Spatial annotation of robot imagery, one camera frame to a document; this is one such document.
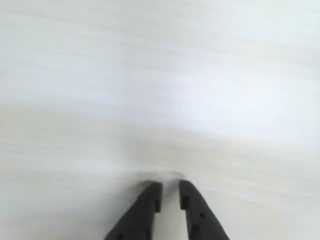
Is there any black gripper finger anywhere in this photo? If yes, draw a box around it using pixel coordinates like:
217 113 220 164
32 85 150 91
178 179 231 240
103 180 164 240

